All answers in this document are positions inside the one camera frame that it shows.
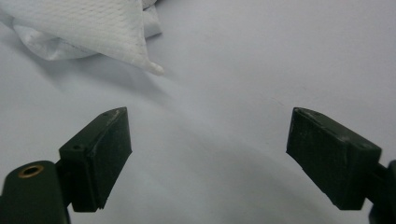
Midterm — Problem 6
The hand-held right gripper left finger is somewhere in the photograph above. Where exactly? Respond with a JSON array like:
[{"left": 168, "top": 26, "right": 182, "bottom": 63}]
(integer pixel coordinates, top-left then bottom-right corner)
[{"left": 55, "top": 106, "right": 134, "bottom": 213}]

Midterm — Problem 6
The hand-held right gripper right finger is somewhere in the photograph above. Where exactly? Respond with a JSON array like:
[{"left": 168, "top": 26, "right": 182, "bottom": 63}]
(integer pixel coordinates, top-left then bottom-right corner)
[{"left": 286, "top": 106, "right": 383, "bottom": 211}]

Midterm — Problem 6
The white mesh laundry bag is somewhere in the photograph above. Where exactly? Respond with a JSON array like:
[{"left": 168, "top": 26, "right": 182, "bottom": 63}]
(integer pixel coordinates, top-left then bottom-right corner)
[{"left": 0, "top": 0, "right": 165, "bottom": 77}]

